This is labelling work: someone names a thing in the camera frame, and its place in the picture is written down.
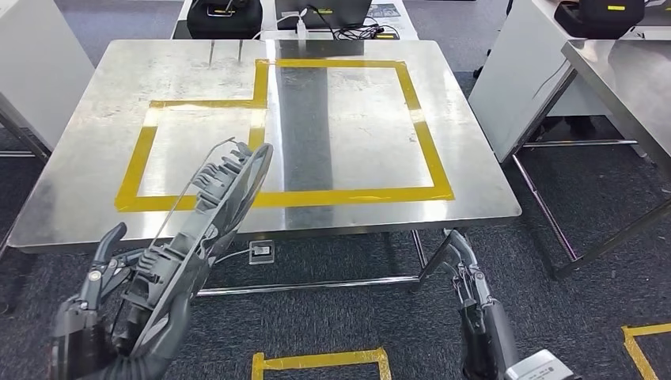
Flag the white adapter with cable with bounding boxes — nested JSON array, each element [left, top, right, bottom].
[[251, 6, 311, 42]]

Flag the white floor cable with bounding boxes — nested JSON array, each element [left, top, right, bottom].
[[214, 247, 252, 264]]

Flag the steel workbench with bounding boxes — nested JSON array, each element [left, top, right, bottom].
[[7, 39, 522, 298]]

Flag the black cable bundle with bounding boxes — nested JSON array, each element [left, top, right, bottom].
[[312, 4, 386, 41]]

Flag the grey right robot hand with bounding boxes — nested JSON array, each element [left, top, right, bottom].
[[442, 230, 520, 380]]

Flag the grey laptop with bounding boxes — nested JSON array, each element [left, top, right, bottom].
[[275, 0, 373, 31]]

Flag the white cabinet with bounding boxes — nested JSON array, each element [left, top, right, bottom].
[[0, 0, 97, 153]]

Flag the printed paper sheet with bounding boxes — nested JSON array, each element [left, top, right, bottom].
[[366, 2, 402, 19]]

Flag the floor socket box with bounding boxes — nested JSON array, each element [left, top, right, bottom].
[[248, 240, 276, 266]]

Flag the grey plastic wheel hubcap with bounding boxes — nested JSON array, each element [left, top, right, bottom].
[[123, 137, 275, 358]]

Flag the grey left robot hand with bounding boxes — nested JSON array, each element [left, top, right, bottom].
[[49, 222, 192, 380]]

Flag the white desk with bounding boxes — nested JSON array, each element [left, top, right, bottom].
[[170, 0, 420, 43], [468, 0, 671, 164]]

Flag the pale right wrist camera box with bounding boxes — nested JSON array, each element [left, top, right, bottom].
[[504, 349, 580, 380]]

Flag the yellow floor tape marking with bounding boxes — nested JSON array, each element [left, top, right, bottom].
[[620, 322, 671, 380], [251, 348, 392, 380]]

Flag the yellow workbench tape outline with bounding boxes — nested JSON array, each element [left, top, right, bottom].
[[114, 59, 456, 214]]

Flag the black bag with yellow label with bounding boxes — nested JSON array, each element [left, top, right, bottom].
[[554, 0, 646, 40]]

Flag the black carry case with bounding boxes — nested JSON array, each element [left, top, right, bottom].
[[187, 0, 263, 40]]

